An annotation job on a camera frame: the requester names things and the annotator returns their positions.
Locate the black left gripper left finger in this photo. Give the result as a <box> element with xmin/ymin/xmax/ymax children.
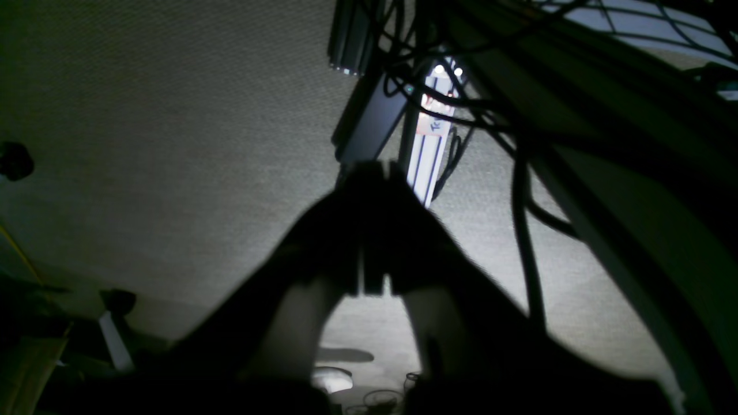
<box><xmin>138</xmin><ymin>164</ymin><xmax>370</xmax><ymax>414</ymax></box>

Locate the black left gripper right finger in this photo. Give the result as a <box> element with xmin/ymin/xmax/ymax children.
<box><xmin>369</xmin><ymin>162</ymin><xmax>664</xmax><ymax>414</ymax></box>

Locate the black aluminium frame rail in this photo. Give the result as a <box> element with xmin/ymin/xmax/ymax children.
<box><xmin>332</xmin><ymin>68</ymin><xmax>408</xmax><ymax>165</ymax></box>

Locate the black cable bundle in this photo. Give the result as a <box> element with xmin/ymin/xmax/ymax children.
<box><xmin>357</xmin><ymin>0</ymin><xmax>738</xmax><ymax>329</ymax></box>

